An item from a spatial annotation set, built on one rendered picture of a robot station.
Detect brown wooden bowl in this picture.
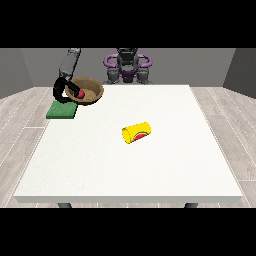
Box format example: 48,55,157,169
64,76,105,107

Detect grey robot trunk purple rings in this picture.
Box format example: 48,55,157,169
102,48,155,86

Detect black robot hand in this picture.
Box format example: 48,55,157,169
53,76,82,104

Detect green square pad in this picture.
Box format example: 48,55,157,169
45,100,79,120

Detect yellow cup with melon print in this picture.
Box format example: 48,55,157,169
121,121,152,145

